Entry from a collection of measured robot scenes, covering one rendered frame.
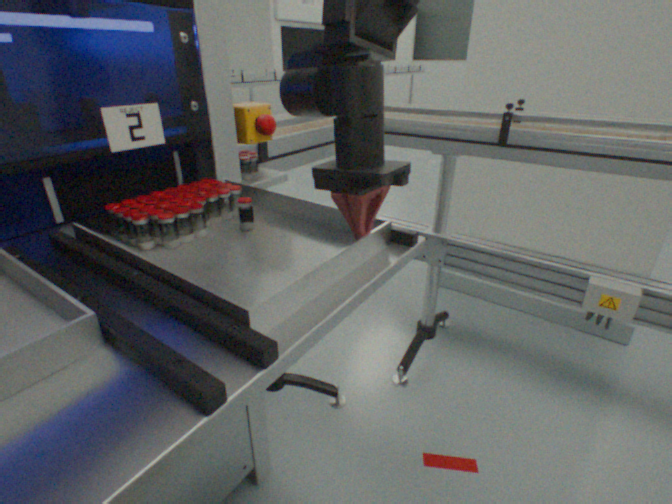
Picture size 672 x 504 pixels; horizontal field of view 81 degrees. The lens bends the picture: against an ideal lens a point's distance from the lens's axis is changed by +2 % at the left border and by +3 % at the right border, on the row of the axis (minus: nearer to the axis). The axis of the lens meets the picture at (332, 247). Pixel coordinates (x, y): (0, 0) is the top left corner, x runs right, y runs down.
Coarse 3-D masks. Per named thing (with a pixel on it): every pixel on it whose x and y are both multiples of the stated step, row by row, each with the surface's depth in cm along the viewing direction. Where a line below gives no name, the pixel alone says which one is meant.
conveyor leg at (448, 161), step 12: (444, 156) 127; (456, 156) 123; (444, 168) 129; (444, 180) 130; (444, 192) 132; (444, 204) 133; (444, 216) 135; (444, 228) 138; (432, 276) 146; (432, 288) 148; (432, 300) 151; (432, 312) 153; (432, 324) 156
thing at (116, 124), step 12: (108, 108) 54; (120, 108) 56; (132, 108) 57; (144, 108) 58; (156, 108) 60; (108, 120) 55; (120, 120) 56; (132, 120) 57; (144, 120) 59; (156, 120) 60; (108, 132) 55; (120, 132) 56; (144, 132) 59; (156, 132) 61; (120, 144) 57; (132, 144) 58; (144, 144) 60
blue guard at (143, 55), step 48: (0, 0) 43; (48, 0) 46; (96, 0) 50; (0, 48) 44; (48, 48) 47; (96, 48) 51; (144, 48) 56; (192, 48) 62; (0, 96) 45; (48, 96) 49; (96, 96) 53; (144, 96) 58; (192, 96) 64; (0, 144) 46; (48, 144) 50; (96, 144) 54
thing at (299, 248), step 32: (256, 192) 67; (224, 224) 60; (256, 224) 60; (288, 224) 60; (320, 224) 60; (384, 224) 51; (128, 256) 45; (160, 256) 50; (192, 256) 50; (224, 256) 50; (256, 256) 50; (288, 256) 50; (320, 256) 50; (352, 256) 46; (192, 288) 38; (224, 288) 43; (256, 288) 43; (288, 288) 38; (320, 288) 42; (256, 320) 35
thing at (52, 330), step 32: (0, 256) 45; (0, 288) 43; (32, 288) 42; (0, 320) 38; (32, 320) 38; (64, 320) 38; (96, 320) 34; (0, 352) 34; (32, 352) 30; (64, 352) 32; (0, 384) 29; (32, 384) 31
